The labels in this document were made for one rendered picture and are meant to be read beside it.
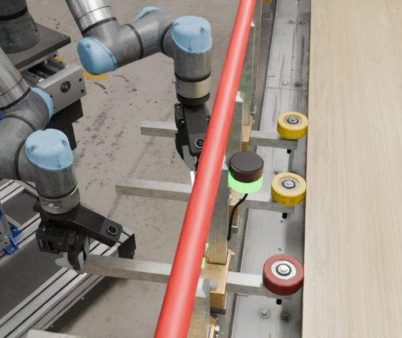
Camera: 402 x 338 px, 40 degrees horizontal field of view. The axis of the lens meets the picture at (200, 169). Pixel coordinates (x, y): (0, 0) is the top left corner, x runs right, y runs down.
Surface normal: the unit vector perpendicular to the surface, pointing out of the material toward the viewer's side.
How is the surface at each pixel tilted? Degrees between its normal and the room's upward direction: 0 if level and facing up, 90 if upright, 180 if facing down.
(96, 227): 31
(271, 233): 0
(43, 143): 1
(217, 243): 90
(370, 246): 0
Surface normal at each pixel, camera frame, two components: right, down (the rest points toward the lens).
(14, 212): 0.00, -0.75
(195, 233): 0.25, -0.70
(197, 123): 0.07, -0.29
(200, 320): -0.16, 0.65
